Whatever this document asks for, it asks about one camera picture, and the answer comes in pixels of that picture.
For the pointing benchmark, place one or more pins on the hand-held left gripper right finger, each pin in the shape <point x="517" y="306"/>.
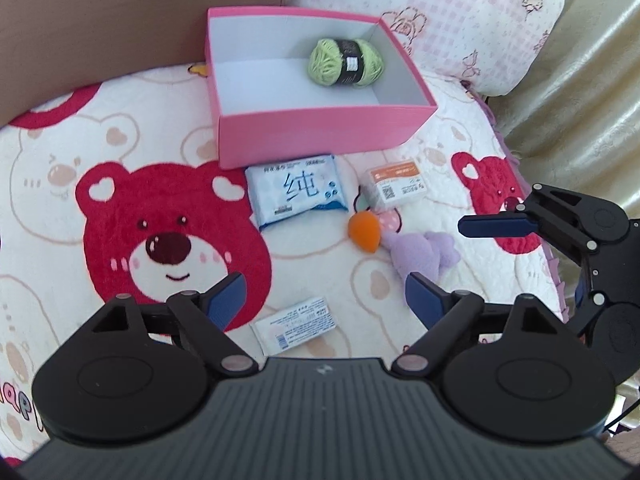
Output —
<point x="425" y="296"/>

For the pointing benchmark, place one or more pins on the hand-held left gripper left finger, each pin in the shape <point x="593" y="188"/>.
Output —
<point x="227" y="302"/>

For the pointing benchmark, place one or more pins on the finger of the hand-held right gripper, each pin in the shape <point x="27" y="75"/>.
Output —
<point x="495" y="225"/>
<point x="590" y="310"/>

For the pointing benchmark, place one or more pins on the purple plush toy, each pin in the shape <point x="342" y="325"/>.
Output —
<point x="425" y="252"/>

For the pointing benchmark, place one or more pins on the white tissue packet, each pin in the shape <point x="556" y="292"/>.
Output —
<point x="295" y="325"/>

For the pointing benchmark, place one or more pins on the orange makeup sponge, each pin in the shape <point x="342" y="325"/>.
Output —
<point x="365" y="232"/>

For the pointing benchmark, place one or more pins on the clear orange-label plastic box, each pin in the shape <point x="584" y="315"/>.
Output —
<point x="395" y="185"/>

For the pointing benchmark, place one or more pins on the blue wet wipes pack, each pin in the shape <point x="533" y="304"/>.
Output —
<point x="297" y="192"/>

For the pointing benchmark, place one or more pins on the pink cardboard box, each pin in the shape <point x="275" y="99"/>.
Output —
<point x="310" y="132"/>

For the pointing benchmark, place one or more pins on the beige cloth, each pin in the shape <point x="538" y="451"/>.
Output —
<point x="595" y="110"/>

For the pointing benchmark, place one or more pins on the bear printed blanket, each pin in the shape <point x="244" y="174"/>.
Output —
<point x="150" y="170"/>

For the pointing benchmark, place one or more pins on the pink checkered pillow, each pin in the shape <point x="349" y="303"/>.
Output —
<point x="450" y="10"/>

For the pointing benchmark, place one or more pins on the green yarn ball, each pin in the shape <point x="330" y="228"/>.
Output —
<point x="325" y="62"/>

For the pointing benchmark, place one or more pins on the brown pillow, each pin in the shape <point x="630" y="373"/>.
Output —
<point x="125" y="20"/>

